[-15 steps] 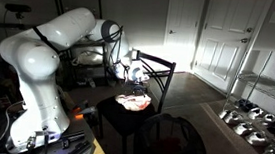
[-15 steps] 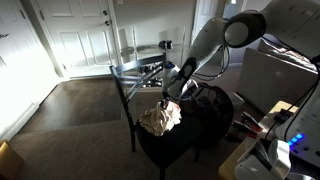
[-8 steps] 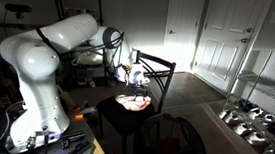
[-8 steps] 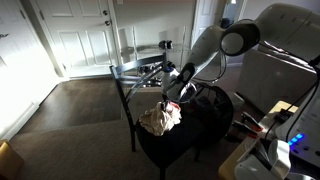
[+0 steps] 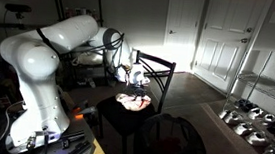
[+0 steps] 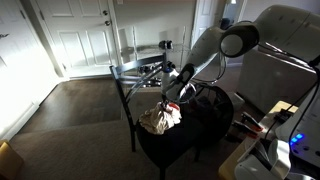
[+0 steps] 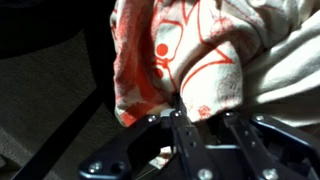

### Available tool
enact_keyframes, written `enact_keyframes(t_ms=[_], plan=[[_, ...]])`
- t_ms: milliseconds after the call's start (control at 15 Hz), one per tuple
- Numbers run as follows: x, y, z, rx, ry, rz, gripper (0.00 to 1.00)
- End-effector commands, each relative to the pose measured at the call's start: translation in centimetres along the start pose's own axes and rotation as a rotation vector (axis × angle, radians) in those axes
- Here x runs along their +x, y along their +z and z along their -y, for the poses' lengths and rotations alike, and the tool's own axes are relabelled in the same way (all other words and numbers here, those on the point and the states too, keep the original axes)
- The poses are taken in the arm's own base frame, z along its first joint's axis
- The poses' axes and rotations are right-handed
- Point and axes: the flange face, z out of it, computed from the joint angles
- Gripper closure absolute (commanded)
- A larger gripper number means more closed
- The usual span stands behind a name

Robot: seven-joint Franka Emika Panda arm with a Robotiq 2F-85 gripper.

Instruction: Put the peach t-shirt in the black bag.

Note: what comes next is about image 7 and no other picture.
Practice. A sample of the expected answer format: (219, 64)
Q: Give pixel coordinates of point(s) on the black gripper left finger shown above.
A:
(140, 146)

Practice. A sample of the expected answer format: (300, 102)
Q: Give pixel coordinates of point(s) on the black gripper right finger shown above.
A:
(276, 146)

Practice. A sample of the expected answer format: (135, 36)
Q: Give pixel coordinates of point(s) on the peach printed t-shirt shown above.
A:
(206, 50)

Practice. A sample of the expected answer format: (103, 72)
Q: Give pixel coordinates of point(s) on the black metal chair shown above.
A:
(56, 143)

